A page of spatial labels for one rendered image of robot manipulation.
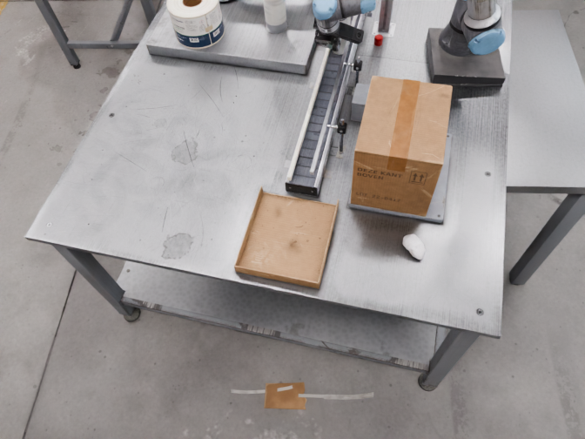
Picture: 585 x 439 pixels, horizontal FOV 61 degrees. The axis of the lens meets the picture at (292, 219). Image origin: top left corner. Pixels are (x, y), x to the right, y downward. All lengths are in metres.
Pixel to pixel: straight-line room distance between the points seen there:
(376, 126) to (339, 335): 0.96
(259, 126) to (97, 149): 0.60
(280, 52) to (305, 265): 0.91
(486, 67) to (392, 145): 0.74
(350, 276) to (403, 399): 0.89
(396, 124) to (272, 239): 0.51
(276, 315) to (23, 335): 1.23
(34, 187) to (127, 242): 1.52
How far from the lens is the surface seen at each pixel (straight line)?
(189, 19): 2.04
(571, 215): 2.04
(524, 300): 2.54
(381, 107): 1.50
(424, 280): 1.52
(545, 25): 2.39
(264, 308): 2.13
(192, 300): 2.20
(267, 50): 2.06
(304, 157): 1.68
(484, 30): 1.84
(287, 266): 1.51
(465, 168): 1.77
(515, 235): 2.69
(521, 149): 1.88
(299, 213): 1.60
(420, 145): 1.42
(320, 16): 1.66
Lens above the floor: 2.19
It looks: 59 degrees down
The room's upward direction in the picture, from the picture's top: 6 degrees counter-clockwise
